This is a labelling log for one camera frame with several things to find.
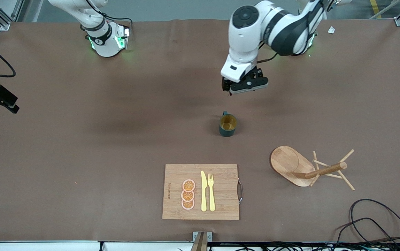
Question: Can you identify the long black cable loop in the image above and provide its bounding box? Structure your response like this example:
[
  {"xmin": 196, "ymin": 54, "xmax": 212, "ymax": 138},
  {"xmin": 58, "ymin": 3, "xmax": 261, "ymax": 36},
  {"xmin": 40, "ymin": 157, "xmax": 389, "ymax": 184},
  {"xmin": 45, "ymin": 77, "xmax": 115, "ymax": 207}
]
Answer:
[
  {"xmin": 332, "ymin": 217, "xmax": 400, "ymax": 251},
  {"xmin": 349, "ymin": 199, "xmax": 400, "ymax": 251}
]

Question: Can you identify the white table edge rail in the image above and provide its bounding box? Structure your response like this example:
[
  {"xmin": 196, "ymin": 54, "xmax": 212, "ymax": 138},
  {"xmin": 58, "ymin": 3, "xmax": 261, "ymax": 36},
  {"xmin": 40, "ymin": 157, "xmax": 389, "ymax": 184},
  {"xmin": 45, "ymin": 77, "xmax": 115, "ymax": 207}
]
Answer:
[{"xmin": 0, "ymin": 241, "xmax": 193, "ymax": 251}]

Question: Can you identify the wooden cutting board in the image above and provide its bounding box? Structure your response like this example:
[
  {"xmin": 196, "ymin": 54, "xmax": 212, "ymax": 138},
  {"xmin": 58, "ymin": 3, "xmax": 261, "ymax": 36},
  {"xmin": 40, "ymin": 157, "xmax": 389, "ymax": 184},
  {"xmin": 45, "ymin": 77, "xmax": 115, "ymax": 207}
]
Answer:
[{"xmin": 162, "ymin": 164, "xmax": 243, "ymax": 221}]

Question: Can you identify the wooden cup rack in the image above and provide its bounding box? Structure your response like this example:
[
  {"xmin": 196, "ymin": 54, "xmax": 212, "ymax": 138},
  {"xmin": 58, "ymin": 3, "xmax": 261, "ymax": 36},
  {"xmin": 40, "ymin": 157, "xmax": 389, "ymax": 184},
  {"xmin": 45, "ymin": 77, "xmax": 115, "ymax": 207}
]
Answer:
[{"xmin": 270, "ymin": 146, "xmax": 356, "ymax": 191}]

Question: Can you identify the dark green cup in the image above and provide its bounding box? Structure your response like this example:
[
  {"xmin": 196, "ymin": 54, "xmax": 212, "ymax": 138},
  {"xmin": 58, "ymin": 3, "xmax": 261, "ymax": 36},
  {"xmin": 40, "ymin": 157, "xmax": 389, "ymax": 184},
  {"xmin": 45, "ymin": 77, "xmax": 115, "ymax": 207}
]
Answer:
[{"xmin": 219, "ymin": 111, "xmax": 238, "ymax": 137}]

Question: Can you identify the yellow plastic knife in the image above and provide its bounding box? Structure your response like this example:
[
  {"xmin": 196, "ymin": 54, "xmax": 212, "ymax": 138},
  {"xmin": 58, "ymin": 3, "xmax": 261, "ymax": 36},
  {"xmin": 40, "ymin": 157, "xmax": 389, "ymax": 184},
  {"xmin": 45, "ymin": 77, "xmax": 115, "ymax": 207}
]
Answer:
[{"xmin": 201, "ymin": 170, "xmax": 208, "ymax": 212}]

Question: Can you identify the black right base cable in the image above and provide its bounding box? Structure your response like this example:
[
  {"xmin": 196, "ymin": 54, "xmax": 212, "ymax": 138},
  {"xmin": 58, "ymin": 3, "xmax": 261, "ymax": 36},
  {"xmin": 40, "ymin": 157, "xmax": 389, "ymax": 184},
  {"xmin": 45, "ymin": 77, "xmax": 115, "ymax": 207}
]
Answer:
[{"xmin": 85, "ymin": 0, "xmax": 133, "ymax": 26}]

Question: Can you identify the metal bracket with post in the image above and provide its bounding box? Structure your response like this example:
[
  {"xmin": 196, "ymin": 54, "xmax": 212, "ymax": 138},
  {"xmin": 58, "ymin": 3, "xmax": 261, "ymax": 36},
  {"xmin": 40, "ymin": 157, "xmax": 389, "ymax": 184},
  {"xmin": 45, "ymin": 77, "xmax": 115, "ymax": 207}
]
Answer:
[{"xmin": 191, "ymin": 231, "xmax": 212, "ymax": 251}]

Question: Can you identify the black cable bundle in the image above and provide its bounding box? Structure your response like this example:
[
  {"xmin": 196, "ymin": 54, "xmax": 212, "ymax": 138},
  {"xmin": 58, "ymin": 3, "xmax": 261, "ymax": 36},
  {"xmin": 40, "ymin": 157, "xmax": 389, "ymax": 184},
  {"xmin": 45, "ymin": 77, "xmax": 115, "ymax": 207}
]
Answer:
[{"xmin": 207, "ymin": 242, "xmax": 400, "ymax": 251}]

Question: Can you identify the yellow plastic fork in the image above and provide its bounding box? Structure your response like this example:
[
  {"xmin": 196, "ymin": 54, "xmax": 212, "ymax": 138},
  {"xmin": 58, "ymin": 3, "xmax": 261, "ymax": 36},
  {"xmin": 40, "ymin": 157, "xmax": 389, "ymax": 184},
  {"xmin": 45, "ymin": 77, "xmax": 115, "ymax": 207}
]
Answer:
[{"xmin": 208, "ymin": 173, "xmax": 216, "ymax": 212}]

